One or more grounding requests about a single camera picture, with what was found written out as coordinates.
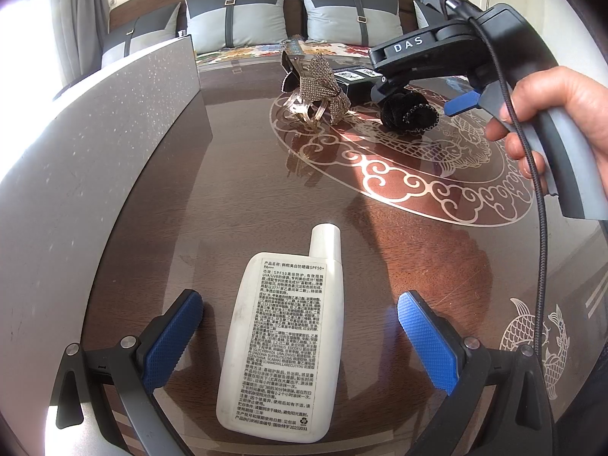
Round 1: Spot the white sunscreen bottle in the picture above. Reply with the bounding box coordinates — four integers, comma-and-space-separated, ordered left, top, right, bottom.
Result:
216, 223, 344, 446

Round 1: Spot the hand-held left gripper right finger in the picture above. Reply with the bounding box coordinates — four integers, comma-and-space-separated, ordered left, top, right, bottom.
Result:
398, 291, 554, 456

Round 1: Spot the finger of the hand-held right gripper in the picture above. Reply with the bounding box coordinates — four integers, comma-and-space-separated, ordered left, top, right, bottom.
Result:
369, 75, 407, 106
445, 91, 484, 117

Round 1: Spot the person's right hand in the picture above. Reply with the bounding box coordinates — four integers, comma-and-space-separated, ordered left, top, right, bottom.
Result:
484, 65, 608, 186

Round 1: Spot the black beaded scrunchie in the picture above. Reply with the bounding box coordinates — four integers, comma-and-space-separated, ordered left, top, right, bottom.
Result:
378, 89, 440, 135

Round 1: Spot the floral sofa blanket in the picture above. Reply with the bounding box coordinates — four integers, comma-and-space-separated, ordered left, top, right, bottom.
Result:
197, 40, 476, 81

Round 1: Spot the grey two-tone pillow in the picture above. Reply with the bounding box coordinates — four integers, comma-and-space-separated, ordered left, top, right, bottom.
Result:
185, 0, 290, 55
101, 2, 184, 65
412, 0, 434, 30
298, 0, 400, 48

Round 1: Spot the grey curtain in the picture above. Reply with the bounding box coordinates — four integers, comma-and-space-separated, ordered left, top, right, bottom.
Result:
47, 0, 112, 91

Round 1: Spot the black box with white labels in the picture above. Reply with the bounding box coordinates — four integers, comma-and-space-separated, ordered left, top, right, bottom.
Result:
332, 67, 385, 100

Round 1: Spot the rhinestone bow hair clip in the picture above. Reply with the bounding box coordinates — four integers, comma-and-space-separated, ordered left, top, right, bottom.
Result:
279, 35, 352, 127

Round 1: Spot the grey speckled panel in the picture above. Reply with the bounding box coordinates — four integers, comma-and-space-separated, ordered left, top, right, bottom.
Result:
0, 34, 214, 438

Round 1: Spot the black braided cable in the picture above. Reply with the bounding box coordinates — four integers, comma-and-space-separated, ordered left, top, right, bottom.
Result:
439, 0, 559, 456

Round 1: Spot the gold hair claw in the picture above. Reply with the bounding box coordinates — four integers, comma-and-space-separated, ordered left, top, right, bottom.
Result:
278, 92, 331, 132

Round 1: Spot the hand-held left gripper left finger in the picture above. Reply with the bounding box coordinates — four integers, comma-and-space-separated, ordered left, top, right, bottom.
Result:
50, 289, 204, 456

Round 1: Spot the brown patterned glass desktop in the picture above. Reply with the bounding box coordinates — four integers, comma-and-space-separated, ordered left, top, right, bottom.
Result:
81, 52, 608, 456

